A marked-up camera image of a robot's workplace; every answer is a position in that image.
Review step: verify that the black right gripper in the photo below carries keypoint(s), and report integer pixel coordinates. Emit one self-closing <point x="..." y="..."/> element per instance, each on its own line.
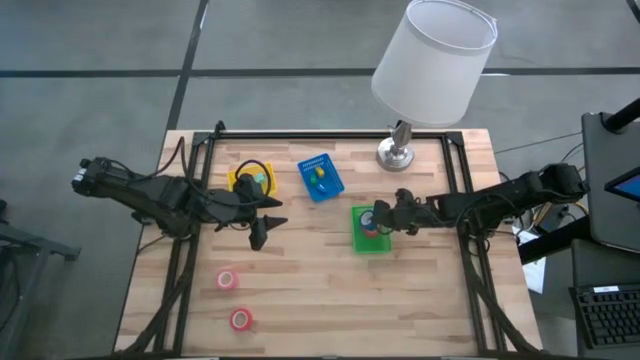
<point x="410" y="215"/>

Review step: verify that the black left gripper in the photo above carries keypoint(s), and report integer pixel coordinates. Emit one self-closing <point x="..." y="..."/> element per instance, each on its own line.
<point x="232" y="210"/>

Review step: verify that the blue tape roll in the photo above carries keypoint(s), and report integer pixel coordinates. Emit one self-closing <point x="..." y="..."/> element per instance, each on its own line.
<point x="365" y="216"/>

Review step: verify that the teal stapler remover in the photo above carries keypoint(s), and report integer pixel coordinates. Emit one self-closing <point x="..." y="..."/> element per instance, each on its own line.
<point x="259" y="177"/>

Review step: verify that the pink tape roll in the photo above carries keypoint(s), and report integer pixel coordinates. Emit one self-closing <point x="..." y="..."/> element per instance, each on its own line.
<point x="218" y="280"/>

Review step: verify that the red tape roll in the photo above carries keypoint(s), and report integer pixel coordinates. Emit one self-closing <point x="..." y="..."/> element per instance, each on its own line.
<point x="233" y="320"/>

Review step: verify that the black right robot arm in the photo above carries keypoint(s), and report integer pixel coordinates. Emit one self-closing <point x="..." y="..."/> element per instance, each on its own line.
<point x="500" y="197"/>

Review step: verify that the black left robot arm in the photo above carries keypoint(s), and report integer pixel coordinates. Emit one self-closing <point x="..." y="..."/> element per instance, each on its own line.
<point x="150" y="192"/>

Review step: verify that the green plastic basket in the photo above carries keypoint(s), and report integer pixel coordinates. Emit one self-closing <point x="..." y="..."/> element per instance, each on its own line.
<point x="372" y="245"/>

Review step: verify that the yellow plastic basket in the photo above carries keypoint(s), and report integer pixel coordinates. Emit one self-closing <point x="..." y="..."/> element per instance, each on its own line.
<point x="232" y="177"/>

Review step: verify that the blue plastic basket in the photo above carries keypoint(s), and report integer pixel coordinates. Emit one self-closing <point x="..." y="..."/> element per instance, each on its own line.
<point x="332" y="167"/>

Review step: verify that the silver lamp with white shade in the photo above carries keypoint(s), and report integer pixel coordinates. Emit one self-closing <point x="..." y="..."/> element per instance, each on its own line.
<point x="432" y="65"/>

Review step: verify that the white paper sheet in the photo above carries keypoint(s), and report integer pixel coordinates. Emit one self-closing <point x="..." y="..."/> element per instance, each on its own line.
<point x="534" y="272"/>

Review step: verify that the black metal bar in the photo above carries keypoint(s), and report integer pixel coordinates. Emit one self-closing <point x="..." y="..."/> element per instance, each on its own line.
<point x="550" y="242"/>

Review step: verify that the grey cart top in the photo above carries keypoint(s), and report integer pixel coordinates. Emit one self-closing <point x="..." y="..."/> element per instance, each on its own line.
<point x="600" y="215"/>

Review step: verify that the black metal stand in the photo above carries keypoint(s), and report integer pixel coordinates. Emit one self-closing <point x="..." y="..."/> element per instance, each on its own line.
<point x="40" y="243"/>

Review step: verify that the computer monitor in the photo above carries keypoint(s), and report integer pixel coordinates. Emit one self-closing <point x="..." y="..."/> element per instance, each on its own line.
<point x="627" y="186"/>

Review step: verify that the black keyboard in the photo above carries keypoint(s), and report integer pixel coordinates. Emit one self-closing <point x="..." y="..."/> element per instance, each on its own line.
<point x="610" y="317"/>

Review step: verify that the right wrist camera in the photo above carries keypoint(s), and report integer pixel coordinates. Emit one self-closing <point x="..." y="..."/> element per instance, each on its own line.
<point x="404" y="196"/>

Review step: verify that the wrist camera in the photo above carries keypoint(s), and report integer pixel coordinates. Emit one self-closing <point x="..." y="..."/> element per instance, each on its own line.
<point x="248" y="186"/>
<point x="404" y="196"/>

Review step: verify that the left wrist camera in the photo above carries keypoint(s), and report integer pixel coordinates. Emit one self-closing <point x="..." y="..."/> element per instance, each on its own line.
<point x="248" y="186"/>

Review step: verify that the black aluminium frame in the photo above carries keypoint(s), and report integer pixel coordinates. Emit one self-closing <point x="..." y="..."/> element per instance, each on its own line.
<point x="325" y="135"/>

